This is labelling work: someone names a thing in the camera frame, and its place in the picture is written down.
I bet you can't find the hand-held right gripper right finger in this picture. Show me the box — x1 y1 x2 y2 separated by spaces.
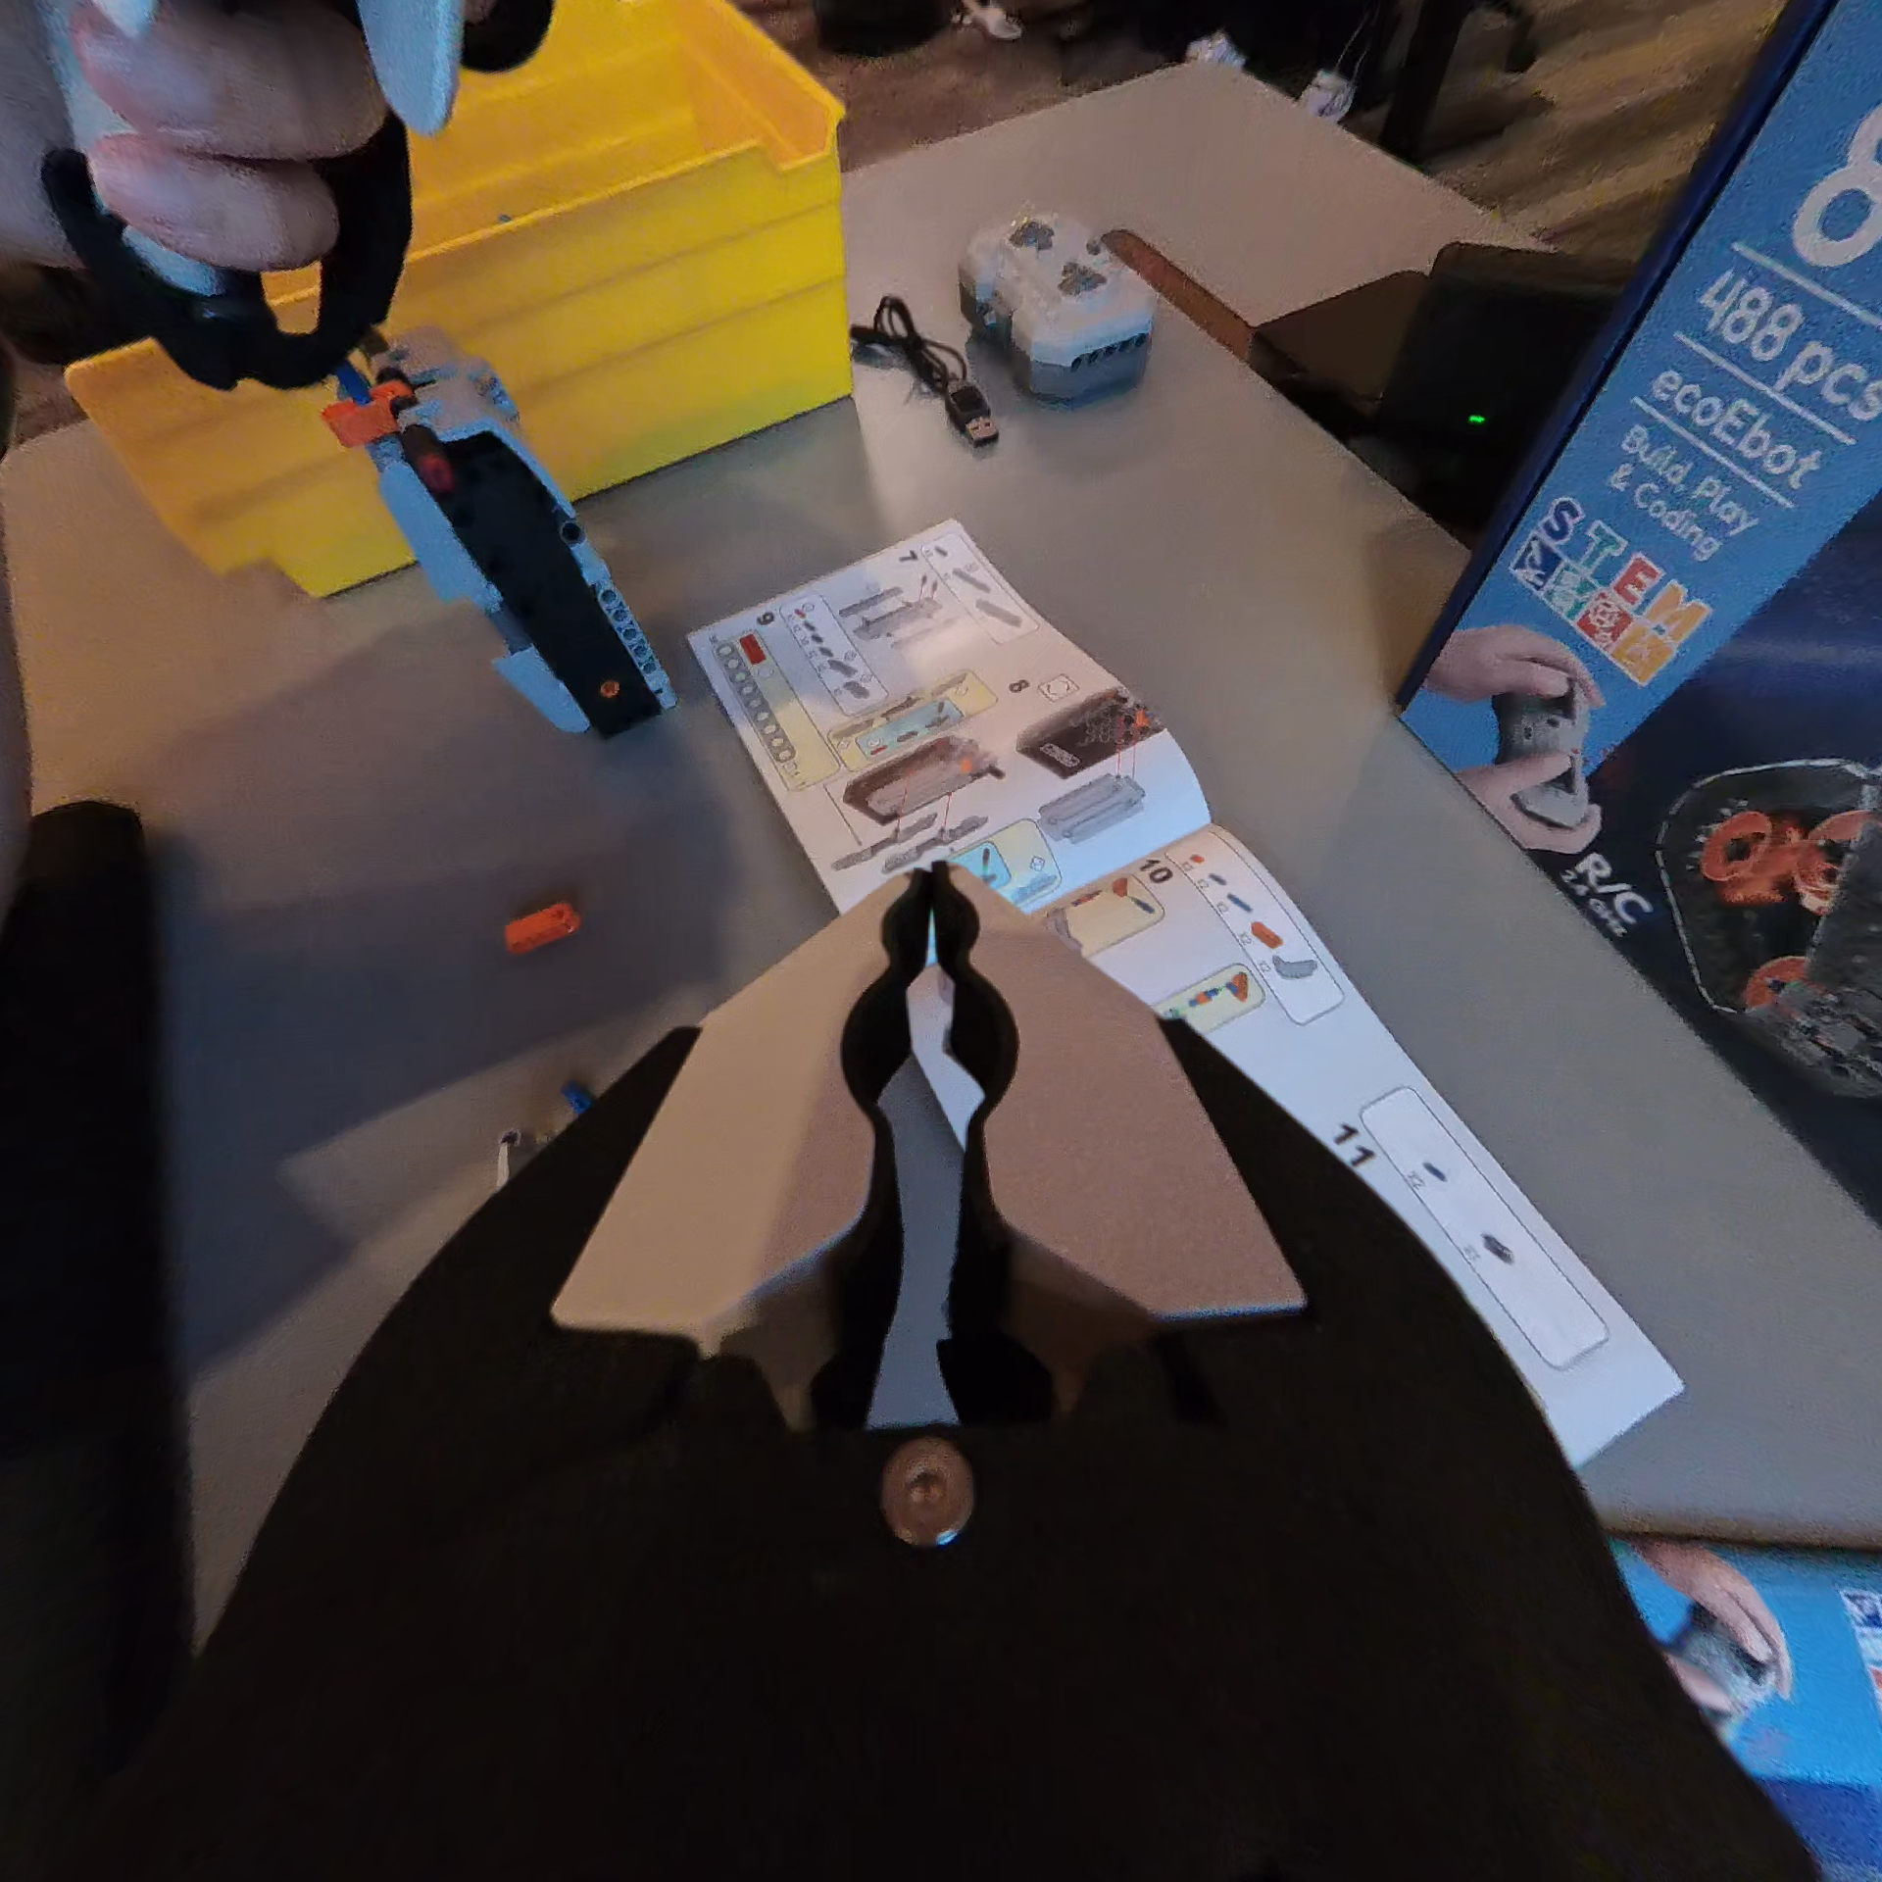
934 860 1307 1429

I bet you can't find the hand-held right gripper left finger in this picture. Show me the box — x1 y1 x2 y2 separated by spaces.
552 864 934 1431

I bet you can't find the grey desk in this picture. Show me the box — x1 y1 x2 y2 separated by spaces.
0 61 1882 1634

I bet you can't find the person's left hand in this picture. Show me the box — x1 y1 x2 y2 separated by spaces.
0 0 390 274

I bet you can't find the yellow plastic bin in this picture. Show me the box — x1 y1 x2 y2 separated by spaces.
66 0 854 597

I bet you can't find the grey black brick assembly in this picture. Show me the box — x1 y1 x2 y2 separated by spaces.
359 327 677 737

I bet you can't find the white instruction booklet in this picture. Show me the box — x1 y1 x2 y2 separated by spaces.
688 517 1683 1471

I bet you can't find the grey remote controller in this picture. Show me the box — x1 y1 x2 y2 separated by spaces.
960 212 1155 401

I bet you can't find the blue printed manual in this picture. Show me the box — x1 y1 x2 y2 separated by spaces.
1610 1535 1882 1882

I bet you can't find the blue toy kit box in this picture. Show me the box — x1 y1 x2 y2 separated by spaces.
1395 0 1882 1222

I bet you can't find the black USB cable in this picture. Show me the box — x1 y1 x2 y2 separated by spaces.
850 294 1004 446

